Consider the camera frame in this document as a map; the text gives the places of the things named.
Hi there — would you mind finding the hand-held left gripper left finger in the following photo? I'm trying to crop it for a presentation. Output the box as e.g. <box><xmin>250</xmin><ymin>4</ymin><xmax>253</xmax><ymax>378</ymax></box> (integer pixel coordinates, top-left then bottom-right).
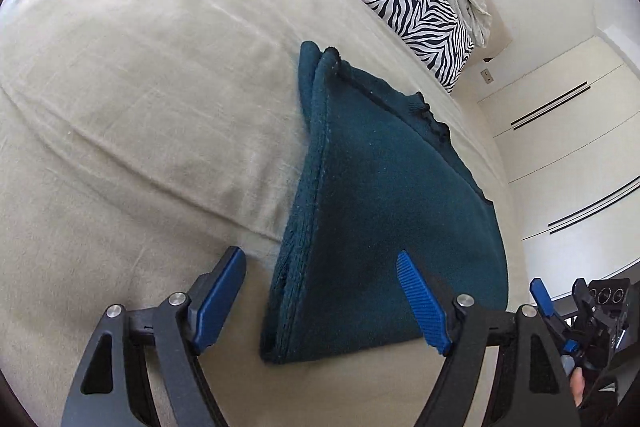
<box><xmin>61</xmin><ymin>246</ymin><xmax>248</xmax><ymax>427</ymax></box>

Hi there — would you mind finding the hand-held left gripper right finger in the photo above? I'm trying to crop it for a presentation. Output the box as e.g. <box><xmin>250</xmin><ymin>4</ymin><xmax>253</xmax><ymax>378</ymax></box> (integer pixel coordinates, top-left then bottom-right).
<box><xmin>396</xmin><ymin>250</ymin><xmax>583</xmax><ymax>427</ymax></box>

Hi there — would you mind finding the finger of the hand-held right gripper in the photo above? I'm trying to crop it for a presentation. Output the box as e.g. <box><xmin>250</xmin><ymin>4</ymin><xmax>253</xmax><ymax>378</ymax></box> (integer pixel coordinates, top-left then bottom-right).
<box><xmin>529</xmin><ymin>278</ymin><xmax>582</xmax><ymax>360</ymax></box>

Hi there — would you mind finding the dark green sweater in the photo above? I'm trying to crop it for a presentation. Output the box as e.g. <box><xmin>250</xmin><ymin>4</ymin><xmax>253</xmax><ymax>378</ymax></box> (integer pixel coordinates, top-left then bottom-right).
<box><xmin>258</xmin><ymin>40</ymin><xmax>510</xmax><ymax>366</ymax></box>

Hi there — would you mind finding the person's right hand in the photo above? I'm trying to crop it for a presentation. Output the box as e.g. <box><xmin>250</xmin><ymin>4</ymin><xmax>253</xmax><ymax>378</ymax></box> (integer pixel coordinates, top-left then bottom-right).
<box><xmin>569</xmin><ymin>366</ymin><xmax>587</xmax><ymax>409</ymax></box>

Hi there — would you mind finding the white wardrobe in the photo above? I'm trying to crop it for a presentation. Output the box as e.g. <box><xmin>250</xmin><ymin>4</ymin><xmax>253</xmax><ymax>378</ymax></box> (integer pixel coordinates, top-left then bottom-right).
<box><xmin>475</xmin><ymin>34</ymin><xmax>640</xmax><ymax>298</ymax></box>

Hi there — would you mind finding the beige bed sheet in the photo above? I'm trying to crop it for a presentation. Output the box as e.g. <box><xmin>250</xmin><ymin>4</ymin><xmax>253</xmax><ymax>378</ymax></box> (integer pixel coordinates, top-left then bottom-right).
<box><xmin>0</xmin><ymin>0</ymin><xmax>526</xmax><ymax>427</ymax></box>

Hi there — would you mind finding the zebra print pillow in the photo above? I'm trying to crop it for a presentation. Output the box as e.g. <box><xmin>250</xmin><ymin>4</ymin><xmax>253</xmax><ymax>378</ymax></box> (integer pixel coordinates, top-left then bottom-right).
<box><xmin>320</xmin><ymin>0</ymin><xmax>475</xmax><ymax>94</ymax></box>

